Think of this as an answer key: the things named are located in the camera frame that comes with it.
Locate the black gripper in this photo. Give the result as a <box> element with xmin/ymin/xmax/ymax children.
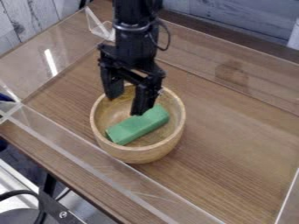
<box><xmin>98</xmin><ymin>24</ymin><xmax>169</xmax><ymax>116</ymax></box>

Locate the green rectangular block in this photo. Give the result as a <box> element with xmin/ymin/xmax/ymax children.
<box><xmin>106</xmin><ymin>104</ymin><xmax>170</xmax><ymax>145</ymax></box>

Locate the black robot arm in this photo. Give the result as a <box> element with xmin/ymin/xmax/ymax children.
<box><xmin>98</xmin><ymin>0</ymin><xmax>166</xmax><ymax>116</ymax></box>

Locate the brown wooden bowl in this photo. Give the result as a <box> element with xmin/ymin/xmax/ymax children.
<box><xmin>90</xmin><ymin>84</ymin><xmax>187</xmax><ymax>164</ymax></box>

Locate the blue object at left edge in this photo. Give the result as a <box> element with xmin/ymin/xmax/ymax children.
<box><xmin>0</xmin><ymin>92</ymin><xmax>17</xmax><ymax>152</ymax></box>

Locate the black table leg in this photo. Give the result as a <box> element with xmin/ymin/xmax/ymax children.
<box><xmin>43</xmin><ymin>174</ymin><xmax>58</xmax><ymax>197</ymax></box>

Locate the clear acrylic corner bracket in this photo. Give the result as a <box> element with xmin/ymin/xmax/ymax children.
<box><xmin>86</xmin><ymin>7</ymin><xmax>117</xmax><ymax>42</ymax></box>

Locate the clear acrylic barrier wall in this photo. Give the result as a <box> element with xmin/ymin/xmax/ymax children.
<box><xmin>0</xmin><ymin>11</ymin><xmax>299</xmax><ymax>224</ymax></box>

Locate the black metal bracket with screw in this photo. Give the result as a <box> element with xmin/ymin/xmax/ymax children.
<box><xmin>35</xmin><ymin>191</ymin><xmax>87</xmax><ymax>224</ymax></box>

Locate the black cable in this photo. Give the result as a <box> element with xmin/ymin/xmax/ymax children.
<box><xmin>0</xmin><ymin>189</ymin><xmax>49</xmax><ymax>224</ymax></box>

